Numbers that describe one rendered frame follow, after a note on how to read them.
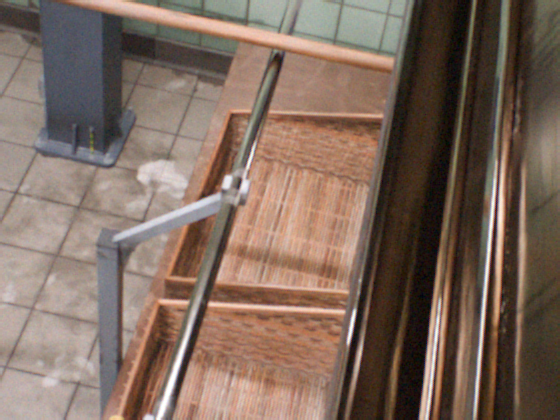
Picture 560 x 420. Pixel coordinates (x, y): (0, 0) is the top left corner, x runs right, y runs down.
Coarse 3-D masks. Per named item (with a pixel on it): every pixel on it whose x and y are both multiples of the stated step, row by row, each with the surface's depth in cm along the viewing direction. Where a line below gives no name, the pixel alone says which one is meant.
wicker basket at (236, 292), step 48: (240, 144) 260; (336, 144) 253; (288, 192) 256; (336, 192) 258; (192, 240) 237; (240, 240) 244; (288, 240) 246; (336, 240) 248; (192, 288) 217; (240, 288) 213; (288, 288) 210; (336, 288) 238
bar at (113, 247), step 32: (288, 0) 212; (288, 32) 205; (256, 128) 185; (224, 192) 176; (160, 224) 186; (224, 224) 169; (128, 256) 195; (192, 320) 156; (192, 352) 153; (160, 416) 144
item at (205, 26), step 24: (48, 0) 199; (72, 0) 198; (96, 0) 197; (120, 0) 198; (168, 24) 198; (192, 24) 197; (216, 24) 197; (288, 48) 198; (312, 48) 197; (336, 48) 197
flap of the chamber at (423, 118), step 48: (432, 0) 178; (432, 48) 169; (432, 96) 162; (432, 144) 155; (432, 192) 148; (384, 240) 139; (432, 240) 142; (384, 288) 134; (432, 288) 137; (384, 336) 129; (384, 384) 125
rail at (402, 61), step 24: (408, 24) 168; (408, 48) 164; (408, 72) 160; (384, 144) 149; (384, 168) 145; (384, 192) 142; (384, 216) 140; (360, 264) 134; (360, 288) 130; (360, 312) 128; (360, 336) 126; (336, 384) 122; (336, 408) 118
